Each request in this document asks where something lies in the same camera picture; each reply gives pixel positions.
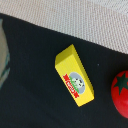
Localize translucent greenish gripper finger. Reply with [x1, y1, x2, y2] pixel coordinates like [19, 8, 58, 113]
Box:
[0, 19, 10, 88]

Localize yellow toy butter box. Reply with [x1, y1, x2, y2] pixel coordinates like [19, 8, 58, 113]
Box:
[55, 45, 94, 106]

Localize beige woven placemat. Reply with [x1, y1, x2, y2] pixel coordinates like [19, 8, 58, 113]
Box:
[0, 0, 128, 54]

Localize red toy tomato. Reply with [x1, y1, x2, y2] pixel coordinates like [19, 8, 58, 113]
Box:
[111, 71, 128, 118]

